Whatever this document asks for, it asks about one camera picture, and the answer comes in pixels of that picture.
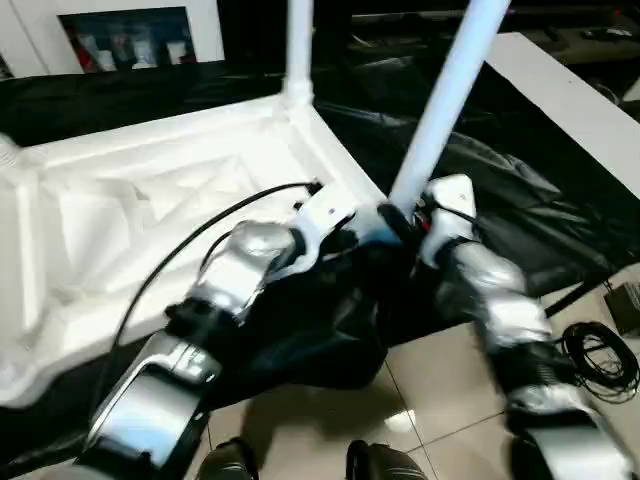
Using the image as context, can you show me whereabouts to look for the white plastic table top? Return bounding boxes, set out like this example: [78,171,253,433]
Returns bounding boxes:
[0,94,401,409]

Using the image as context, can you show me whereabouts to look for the black work mat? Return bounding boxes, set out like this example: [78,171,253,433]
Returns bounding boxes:
[0,29,640,461]

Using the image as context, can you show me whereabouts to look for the white flat board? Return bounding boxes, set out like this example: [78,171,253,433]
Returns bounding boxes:
[484,30,640,194]

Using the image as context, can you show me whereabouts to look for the black cabinet with gold label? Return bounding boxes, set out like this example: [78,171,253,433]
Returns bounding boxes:
[349,0,640,36]

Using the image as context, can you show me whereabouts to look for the dark robot left foot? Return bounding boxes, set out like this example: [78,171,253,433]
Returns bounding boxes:
[199,437,256,480]

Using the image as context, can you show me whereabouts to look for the white display cabinet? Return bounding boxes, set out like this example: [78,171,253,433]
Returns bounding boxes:
[0,0,224,79]

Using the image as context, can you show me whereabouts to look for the white blue patterned jar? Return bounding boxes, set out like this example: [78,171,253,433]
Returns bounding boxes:
[130,37,154,70]

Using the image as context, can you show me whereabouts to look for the red bottle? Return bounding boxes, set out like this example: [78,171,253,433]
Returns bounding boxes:
[78,37,99,74]

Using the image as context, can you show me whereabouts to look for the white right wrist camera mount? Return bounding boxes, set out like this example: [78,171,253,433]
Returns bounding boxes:
[418,174,479,269]

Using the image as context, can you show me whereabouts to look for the black left wrist camera cable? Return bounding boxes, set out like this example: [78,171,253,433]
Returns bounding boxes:
[112,180,324,351]

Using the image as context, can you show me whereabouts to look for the black metal table frame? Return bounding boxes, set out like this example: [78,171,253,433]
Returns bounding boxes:
[544,279,609,319]

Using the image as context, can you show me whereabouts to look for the tangled black floor cables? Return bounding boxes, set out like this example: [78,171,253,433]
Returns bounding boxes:
[562,322,640,401]

